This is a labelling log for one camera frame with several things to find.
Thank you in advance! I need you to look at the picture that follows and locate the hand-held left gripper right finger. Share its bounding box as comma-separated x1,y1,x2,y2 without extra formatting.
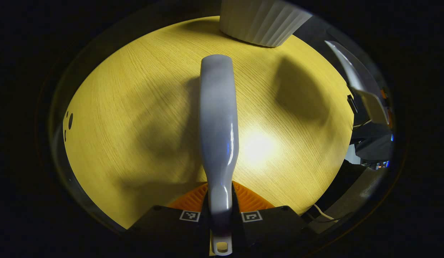
230,181,309,258

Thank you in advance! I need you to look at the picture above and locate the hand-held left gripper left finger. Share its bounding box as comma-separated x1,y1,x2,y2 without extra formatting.
125,182,212,258

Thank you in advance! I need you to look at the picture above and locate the small grey broom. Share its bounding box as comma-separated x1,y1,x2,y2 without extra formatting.
198,54,240,257

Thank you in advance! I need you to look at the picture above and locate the grey dustpan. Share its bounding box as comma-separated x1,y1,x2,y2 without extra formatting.
324,40,391,126

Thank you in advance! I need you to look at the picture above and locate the white ribbed garbage bin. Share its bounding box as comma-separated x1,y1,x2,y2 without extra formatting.
219,0,313,48

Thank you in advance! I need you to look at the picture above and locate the dark cloth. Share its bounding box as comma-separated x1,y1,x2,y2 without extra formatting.
351,124,394,163

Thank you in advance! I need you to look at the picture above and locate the white cable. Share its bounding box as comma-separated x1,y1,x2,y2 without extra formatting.
313,204,339,222

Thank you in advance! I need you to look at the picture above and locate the black desk edge bracket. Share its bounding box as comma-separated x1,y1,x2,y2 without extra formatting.
347,94,358,115

